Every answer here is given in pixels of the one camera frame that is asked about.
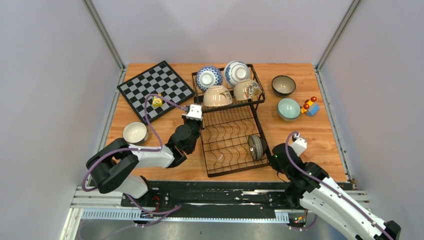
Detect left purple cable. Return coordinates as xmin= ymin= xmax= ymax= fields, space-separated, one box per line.
xmin=81 ymin=93 xmax=190 ymax=228

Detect yellow toy block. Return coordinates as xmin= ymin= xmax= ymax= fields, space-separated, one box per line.
xmin=151 ymin=93 xmax=163 ymax=108

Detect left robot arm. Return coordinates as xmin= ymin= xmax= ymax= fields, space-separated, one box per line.
xmin=85 ymin=115 xmax=203 ymax=207

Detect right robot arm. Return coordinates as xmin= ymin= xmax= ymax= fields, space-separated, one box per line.
xmin=269 ymin=143 xmax=401 ymax=240

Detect blue white patterned bowl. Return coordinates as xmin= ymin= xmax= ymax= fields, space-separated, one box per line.
xmin=247 ymin=134 xmax=268 ymax=161

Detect cream leaf bowl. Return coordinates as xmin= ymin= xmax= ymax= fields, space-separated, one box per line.
xmin=203 ymin=85 xmax=233 ymax=107

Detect cream painted bowl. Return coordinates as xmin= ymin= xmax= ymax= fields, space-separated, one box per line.
xmin=233 ymin=79 xmax=263 ymax=101

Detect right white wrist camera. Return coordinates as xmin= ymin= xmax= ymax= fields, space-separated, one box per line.
xmin=289 ymin=133 xmax=308 ymax=157

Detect green floral bowl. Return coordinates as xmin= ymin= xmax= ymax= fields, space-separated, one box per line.
xmin=276 ymin=98 xmax=301 ymax=121

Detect blue diamond pattern bowl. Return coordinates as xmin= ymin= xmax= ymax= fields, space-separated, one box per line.
xmin=195 ymin=65 xmax=223 ymax=92

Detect teal white striped bowl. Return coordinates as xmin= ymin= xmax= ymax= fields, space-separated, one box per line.
xmin=122 ymin=122 xmax=149 ymax=145

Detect black white chessboard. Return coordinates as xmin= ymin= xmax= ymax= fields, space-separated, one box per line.
xmin=117 ymin=61 xmax=195 ymax=124

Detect black wire dish rack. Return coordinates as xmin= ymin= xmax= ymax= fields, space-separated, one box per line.
xmin=191 ymin=63 xmax=271 ymax=178

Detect dark blue glazed bowl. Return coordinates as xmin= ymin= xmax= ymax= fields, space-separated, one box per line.
xmin=271 ymin=75 xmax=296 ymax=97

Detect blue white porcelain bowl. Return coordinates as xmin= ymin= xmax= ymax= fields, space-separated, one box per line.
xmin=223 ymin=60 xmax=251 ymax=88

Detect orange blue toy blocks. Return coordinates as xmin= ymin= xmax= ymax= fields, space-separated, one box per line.
xmin=300 ymin=96 xmax=320 ymax=117

